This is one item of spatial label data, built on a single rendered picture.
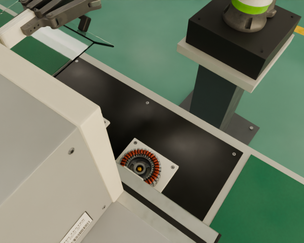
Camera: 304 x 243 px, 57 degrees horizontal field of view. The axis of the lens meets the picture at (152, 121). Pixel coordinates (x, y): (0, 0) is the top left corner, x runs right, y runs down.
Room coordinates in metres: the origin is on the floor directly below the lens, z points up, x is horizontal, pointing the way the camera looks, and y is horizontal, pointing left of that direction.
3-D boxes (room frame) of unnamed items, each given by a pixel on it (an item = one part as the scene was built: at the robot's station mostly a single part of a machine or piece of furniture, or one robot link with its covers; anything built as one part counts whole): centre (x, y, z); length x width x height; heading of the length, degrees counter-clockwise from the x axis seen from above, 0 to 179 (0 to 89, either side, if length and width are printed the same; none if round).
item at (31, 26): (0.37, 0.18, 1.18); 0.05 x 0.03 x 0.01; 145
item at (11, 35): (0.36, 0.21, 1.18); 0.07 x 0.01 x 0.03; 145
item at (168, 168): (0.27, 0.03, 0.78); 0.15 x 0.15 x 0.01; 54
